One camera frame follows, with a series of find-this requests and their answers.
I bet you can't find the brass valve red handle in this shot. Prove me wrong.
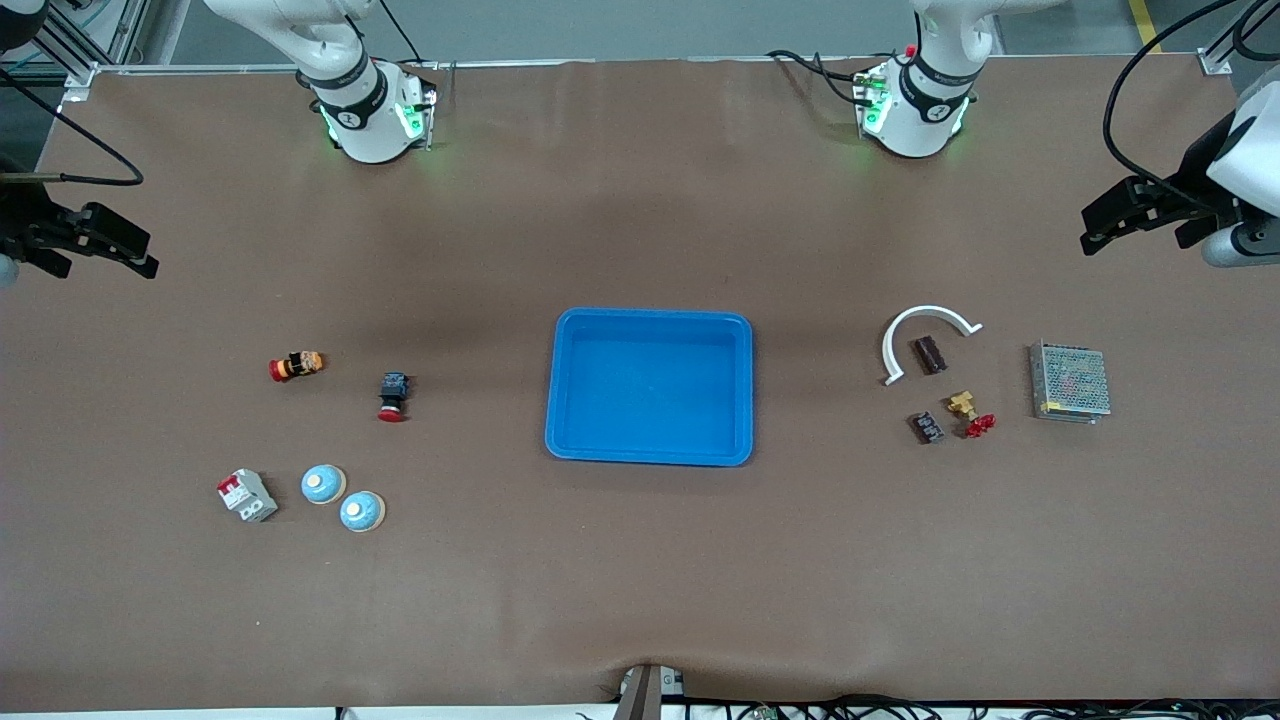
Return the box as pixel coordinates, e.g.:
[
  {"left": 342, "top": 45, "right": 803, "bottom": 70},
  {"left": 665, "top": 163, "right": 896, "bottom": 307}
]
[{"left": 947, "top": 390, "right": 997, "bottom": 440}]

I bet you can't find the metal mesh power supply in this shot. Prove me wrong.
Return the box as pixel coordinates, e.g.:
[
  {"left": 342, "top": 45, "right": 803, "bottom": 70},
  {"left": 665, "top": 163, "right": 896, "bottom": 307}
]
[{"left": 1029, "top": 341, "right": 1112, "bottom": 425}]

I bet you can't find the blue plastic tray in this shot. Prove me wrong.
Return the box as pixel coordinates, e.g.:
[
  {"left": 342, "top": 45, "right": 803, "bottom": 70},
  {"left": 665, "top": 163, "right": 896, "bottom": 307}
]
[{"left": 545, "top": 308, "right": 754, "bottom": 468}]

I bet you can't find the black base cable bundle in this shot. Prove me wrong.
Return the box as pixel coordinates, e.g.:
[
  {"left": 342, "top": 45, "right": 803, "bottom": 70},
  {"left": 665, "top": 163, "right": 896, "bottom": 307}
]
[{"left": 768, "top": 48, "right": 871, "bottom": 106}]

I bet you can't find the white curved plastic clamp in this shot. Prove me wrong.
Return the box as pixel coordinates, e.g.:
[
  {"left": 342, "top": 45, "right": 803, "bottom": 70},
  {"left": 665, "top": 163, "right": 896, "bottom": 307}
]
[{"left": 881, "top": 305, "right": 984, "bottom": 387}]

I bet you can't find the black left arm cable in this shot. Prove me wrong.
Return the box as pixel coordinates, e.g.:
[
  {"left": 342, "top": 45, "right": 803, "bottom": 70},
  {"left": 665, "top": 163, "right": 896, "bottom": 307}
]
[{"left": 1103, "top": 0, "right": 1280, "bottom": 206}]

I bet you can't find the orange red push button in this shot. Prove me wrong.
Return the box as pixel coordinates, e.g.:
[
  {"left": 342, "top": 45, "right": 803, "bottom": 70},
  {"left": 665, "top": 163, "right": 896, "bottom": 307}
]
[{"left": 269, "top": 350, "right": 326, "bottom": 383}]

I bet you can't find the blue bell cream button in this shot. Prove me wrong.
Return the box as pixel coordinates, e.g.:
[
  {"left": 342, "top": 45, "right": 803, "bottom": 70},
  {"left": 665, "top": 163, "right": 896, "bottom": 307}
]
[
  {"left": 301, "top": 464, "right": 347, "bottom": 506},
  {"left": 339, "top": 491, "right": 386, "bottom": 533}
]

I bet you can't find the thin black base cable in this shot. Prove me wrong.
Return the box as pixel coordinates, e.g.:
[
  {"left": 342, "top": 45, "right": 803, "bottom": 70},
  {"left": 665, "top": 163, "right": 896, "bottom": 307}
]
[{"left": 376, "top": 0, "right": 426, "bottom": 65}]

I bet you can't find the grey metal post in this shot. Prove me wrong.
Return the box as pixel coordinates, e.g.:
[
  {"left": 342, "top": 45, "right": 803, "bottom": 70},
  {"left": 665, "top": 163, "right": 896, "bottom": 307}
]
[{"left": 612, "top": 662, "right": 689, "bottom": 720}]

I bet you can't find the aluminium frame profile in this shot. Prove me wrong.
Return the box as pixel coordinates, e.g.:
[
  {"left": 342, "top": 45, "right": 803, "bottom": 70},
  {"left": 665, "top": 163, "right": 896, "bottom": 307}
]
[
  {"left": 1198, "top": 0, "right": 1280, "bottom": 76},
  {"left": 0, "top": 0, "right": 146, "bottom": 106}
]

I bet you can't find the white red circuit breaker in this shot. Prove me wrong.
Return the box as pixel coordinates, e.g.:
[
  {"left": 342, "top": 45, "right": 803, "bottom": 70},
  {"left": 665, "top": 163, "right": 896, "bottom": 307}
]
[{"left": 217, "top": 469, "right": 279, "bottom": 523}]

